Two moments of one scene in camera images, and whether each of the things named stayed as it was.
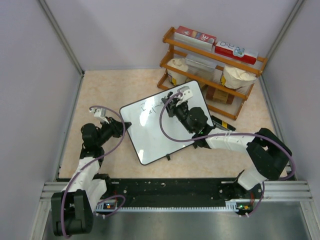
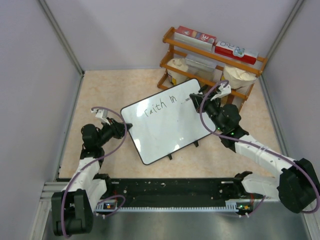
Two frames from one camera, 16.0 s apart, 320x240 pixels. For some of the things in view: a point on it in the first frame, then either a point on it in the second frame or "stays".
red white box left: x=195 y=37 stays
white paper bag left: x=176 y=77 stays
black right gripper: x=172 y=108 to x=197 y=99
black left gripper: x=116 y=126 stays
